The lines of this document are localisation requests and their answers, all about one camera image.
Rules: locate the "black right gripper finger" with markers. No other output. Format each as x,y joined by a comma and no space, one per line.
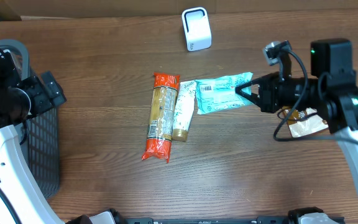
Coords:
247,84
248,95

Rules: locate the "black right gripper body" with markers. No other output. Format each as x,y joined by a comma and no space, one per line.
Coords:
289,91

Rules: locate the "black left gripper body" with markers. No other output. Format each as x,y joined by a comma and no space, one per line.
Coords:
40,101

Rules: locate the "teal wipes packet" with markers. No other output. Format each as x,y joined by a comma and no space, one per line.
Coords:
216,94

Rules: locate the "brown white granola pouch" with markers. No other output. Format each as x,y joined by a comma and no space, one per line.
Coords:
303,123

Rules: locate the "white tube with gold cap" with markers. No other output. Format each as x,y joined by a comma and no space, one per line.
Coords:
184,110

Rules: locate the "orange spaghetti package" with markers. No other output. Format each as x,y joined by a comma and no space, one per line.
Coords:
160,128

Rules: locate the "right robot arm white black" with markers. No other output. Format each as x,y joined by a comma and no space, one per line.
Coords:
332,90

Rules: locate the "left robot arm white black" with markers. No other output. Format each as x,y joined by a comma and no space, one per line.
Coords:
21,200

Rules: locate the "white barcode scanner stand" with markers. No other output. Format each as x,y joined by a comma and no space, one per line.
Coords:
196,28

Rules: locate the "grey plastic shopping basket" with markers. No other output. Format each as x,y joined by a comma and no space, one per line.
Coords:
40,150

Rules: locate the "black rail at table edge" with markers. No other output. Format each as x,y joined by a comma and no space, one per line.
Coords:
289,219

